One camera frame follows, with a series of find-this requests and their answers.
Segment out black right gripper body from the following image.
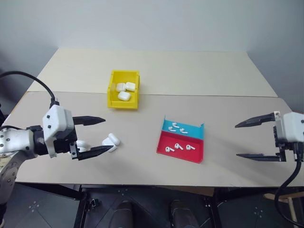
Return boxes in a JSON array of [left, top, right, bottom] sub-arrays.
[[272, 124, 295, 162]]

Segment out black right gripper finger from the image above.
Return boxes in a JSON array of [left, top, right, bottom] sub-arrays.
[[236, 153, 286, 163], [234, 111, 282, 129]]

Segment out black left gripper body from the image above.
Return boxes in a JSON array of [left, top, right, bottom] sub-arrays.
[[53, 129, 81, 161]]

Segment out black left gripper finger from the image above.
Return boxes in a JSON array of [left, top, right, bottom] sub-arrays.
[[77, 145, 112, 161], [72, 115, 106, 127]]

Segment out yellow plastic bin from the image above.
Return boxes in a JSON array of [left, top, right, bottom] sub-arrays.
[[107, 69, 141, 111]]

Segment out dark rounded shape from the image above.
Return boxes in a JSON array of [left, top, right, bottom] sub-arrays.
[[113, 200, 134, 228], [169, 199, 191, 228]]

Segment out red plastic tray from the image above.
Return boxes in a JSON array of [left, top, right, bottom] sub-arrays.
[[156, 130, 205, 165]]

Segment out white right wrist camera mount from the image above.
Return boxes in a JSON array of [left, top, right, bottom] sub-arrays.
[[276, 111, 304, 143]]

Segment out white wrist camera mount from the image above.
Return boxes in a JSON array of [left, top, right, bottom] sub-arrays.
[[276, 111, 304, 143], [42, 104, 73, 159]]

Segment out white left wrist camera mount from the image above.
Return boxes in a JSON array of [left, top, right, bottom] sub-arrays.
[[42, 104, 73, 159]]

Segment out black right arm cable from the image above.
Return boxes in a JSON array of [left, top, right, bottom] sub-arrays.
[[274, 142, 304, 227]]

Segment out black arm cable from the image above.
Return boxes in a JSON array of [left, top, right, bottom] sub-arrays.
[[274, 142, 304, 227], [0, 71, 60, 105]]

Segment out light wooden frame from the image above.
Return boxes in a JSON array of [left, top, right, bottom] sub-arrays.
[[263, 190, 304, 222]]

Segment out black metal table frame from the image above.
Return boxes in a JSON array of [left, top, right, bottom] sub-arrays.
[[16, 182, 281, 228]]

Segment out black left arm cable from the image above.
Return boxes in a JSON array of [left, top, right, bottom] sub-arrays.
[[0, 71, 60, 105]]

